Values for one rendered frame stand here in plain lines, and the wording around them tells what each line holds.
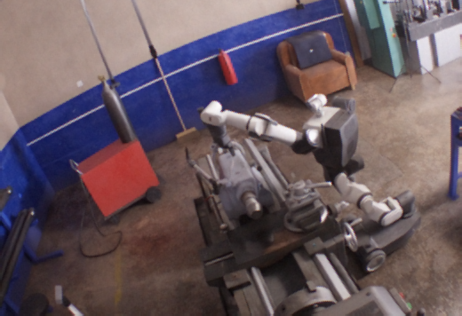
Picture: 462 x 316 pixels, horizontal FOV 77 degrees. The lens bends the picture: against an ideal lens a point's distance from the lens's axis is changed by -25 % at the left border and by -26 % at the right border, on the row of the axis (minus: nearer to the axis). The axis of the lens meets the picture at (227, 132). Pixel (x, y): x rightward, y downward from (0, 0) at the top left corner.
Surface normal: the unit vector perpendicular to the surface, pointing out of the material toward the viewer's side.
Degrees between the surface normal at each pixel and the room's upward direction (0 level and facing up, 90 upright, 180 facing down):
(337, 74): 90
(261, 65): 90
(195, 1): 90
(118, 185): 90
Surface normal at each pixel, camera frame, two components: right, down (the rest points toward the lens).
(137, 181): 0.50, 0.22
